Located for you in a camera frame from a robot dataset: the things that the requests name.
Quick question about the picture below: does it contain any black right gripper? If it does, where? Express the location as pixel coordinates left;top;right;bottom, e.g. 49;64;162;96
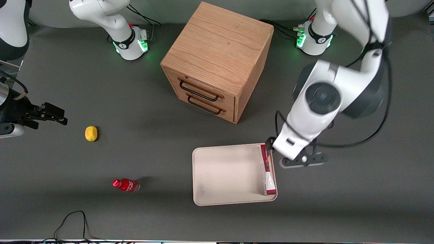
0;89;68;129

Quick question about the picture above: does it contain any red cookie box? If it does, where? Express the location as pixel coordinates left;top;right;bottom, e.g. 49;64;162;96
260;144;278;196

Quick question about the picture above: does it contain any cream rectangular tray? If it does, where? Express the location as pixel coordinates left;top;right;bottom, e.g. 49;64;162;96
192;143;278;206

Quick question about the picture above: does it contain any red cola bottle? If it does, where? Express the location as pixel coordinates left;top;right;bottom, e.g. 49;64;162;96
112;178;140;192

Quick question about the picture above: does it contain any wooden drawer cabinet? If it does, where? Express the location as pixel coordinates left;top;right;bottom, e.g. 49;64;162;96
160;1;274;124

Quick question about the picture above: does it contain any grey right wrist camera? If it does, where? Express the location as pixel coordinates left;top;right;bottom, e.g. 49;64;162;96
0;123;25;138

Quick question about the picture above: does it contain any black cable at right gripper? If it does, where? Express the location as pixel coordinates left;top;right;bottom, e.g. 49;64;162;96
0;69;29;101

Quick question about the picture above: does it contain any wooden drawer with black handle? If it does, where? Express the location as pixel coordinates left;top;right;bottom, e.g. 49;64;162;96
170;89;235;123
165;68;236;106

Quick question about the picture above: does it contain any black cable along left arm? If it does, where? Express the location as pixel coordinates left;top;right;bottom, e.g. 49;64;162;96
274;0;392;149

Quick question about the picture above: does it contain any black cable loop on table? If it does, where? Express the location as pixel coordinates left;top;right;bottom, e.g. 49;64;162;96
43;210;112;243

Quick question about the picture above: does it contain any black cable at left arm base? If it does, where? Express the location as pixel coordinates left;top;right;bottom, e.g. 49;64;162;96
259;19;302;39

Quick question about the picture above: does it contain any black cable at arm base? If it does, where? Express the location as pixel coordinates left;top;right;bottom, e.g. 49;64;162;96
259;19;302;39
108;4;162;43

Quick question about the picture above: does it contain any black cable at right arm base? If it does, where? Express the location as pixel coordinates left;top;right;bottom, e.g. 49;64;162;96
108;4;162;43

